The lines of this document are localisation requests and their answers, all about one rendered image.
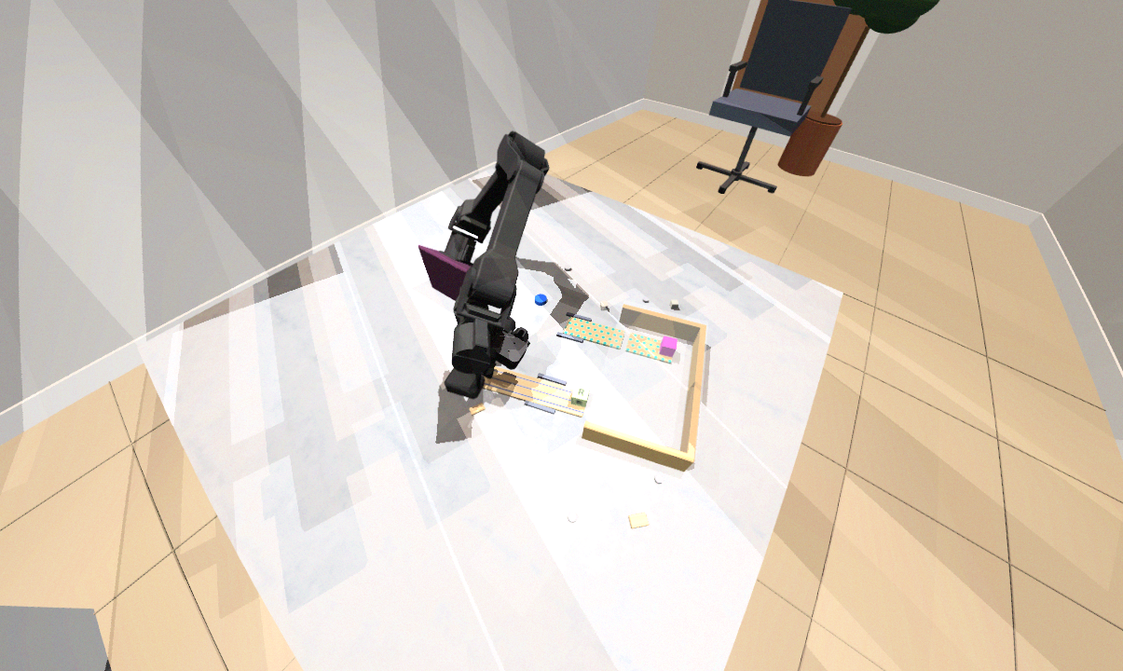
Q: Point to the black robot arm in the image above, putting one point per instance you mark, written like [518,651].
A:
[520,170]

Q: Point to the yellow strip with cyan dots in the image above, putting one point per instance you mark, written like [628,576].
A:
[589,331]

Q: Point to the tan strip with blue lines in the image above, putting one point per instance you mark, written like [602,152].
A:
[532,389]

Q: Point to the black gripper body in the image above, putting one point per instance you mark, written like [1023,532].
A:
[470,385]

